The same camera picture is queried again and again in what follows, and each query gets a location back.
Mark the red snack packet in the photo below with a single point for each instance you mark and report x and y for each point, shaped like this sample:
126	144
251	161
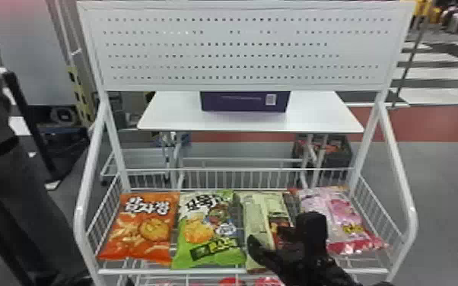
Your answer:
268	282
231	282

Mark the pink snack packet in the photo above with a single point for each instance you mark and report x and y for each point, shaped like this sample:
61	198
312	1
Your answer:
346	223

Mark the pale green snack packet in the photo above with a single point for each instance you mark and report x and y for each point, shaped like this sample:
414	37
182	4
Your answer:
257	215

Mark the person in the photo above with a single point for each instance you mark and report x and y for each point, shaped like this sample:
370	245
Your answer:
9	179

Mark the black crate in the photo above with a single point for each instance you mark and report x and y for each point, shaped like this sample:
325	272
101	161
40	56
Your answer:
335	153

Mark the orange snack packet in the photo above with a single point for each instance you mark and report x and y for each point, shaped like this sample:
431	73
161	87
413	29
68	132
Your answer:
143	229

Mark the dark blue box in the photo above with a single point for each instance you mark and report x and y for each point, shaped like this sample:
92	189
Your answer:
245	102

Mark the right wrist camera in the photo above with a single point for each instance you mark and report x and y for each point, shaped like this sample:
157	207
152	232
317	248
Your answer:
312	229

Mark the white side table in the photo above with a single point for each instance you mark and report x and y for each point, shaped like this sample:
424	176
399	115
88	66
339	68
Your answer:
249	117

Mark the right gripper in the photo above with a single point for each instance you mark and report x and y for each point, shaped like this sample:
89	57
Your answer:
303	267

